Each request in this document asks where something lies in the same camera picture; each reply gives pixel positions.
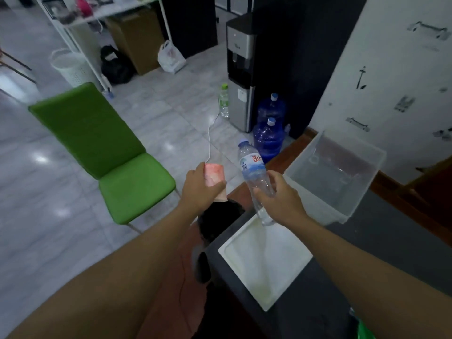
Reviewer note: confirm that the person's left hand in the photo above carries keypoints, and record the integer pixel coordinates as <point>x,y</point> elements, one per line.
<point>199,194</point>

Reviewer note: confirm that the person's right hand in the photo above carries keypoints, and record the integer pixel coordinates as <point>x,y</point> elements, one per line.
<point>286,204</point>

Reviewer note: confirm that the pink paper cup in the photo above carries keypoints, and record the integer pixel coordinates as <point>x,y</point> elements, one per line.
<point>215,172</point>

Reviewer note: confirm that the clear plastic water bottle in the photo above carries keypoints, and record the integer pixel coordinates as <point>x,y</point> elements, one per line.
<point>252,165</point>

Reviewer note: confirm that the clear plastic storage bin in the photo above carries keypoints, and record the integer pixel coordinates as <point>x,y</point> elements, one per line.
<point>335,172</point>

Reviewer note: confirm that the person's left forearm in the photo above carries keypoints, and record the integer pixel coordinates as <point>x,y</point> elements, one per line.
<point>106,285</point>

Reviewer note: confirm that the white bin lid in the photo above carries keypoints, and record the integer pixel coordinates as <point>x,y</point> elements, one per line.
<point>261,264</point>

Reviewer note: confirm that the black bin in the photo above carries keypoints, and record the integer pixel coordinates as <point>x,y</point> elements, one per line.
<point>219,218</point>

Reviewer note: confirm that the blue water jug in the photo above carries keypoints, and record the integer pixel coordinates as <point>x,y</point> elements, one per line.
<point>272,109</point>
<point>268,141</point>

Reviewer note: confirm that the small white bottle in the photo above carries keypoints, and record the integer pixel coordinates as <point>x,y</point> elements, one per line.
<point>287,129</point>

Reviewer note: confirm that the green capped clear bottle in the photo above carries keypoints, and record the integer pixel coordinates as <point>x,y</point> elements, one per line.
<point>224,102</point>

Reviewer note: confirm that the silver black water dispenser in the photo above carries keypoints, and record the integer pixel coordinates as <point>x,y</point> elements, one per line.
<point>240,102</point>

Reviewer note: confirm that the green chair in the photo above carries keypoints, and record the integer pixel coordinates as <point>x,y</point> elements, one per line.
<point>92,130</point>

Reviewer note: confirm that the white plastic bag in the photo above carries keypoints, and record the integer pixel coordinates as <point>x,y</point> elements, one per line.
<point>171,58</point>

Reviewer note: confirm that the black bag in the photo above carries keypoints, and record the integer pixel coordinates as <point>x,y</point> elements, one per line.
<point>116,67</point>

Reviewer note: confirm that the brown cardboard carton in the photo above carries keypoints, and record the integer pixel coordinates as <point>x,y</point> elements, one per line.
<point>137,38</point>

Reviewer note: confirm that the white laundry basket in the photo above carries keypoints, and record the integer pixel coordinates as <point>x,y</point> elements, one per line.
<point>70,67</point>

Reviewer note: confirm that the white shelf stand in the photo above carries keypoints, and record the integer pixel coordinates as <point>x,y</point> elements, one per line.
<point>106,12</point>

